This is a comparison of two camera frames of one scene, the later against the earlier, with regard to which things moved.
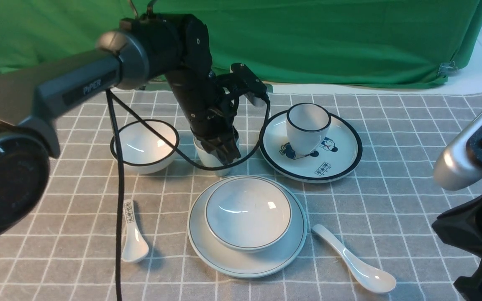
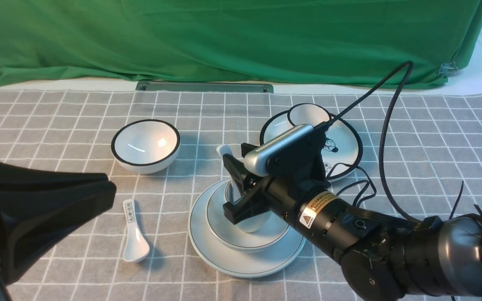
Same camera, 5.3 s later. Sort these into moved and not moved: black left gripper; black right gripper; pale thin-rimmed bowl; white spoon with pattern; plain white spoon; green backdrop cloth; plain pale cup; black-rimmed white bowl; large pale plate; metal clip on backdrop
Moved: black left gripper; black right gripper; plain pale cup; plain white spoon
Not moved: green backdrop cloth; white spoon with pattern; metal clip on backdrop; black-rimmed white bowl; pale thin-rimmed bowl; large pale plate
